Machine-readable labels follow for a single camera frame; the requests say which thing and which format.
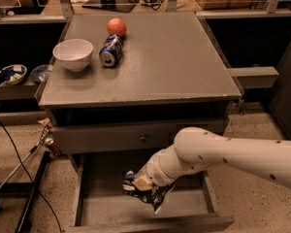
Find black cable on floor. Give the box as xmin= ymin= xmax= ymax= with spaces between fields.
xmin=0 ymin=116 xmax=66 ymax=233

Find orange ball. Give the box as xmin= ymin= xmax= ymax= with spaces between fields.
xmin=107 ymin=17 xmax=127 ymax=37

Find open grey middle drawer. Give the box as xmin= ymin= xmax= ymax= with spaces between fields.
xmin=71 ymin=150 xmax=234 ymax=233

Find grey wooden drawer cabinet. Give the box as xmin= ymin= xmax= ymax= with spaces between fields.
xmin=35 ymin=11 xmax=243 ymax=233

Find blue soda can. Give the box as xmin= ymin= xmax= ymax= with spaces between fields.
xmin=99 ymin=34 xmax=123 ymax=67

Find blue chip bag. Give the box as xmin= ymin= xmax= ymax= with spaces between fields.
xmin=122 ymin=171 xmax=176 ymax=214

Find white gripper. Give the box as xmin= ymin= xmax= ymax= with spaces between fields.
xmin=132 ymin=152 xmax=181 ymax=191

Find dark blue small bowl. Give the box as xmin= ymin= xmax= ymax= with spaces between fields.
xmin=30 ymin=65 xmax=52 ymax=83

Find black monitor stand base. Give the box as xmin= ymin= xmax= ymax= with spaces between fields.
xmin=82 ymin=0 xmax=137 ymax=13

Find small bowl with items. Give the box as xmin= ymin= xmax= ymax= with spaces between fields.
xmin=0 ymin=64 xmax=27 ymax=85

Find black stand frame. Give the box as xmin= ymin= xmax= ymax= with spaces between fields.
xmin=0 ymin=151 xmax=50 ymax=233

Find white bowl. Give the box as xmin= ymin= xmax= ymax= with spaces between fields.
xmin=52 ymin=39 xmax=93 ymax=72

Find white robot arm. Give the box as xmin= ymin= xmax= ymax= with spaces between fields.
xmin=133 ymin=127 xmax=291 ymax=191

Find closed grey top drawer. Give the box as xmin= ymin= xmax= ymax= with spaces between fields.
xmin=52 ymin=117 xmax=229 ymax=154

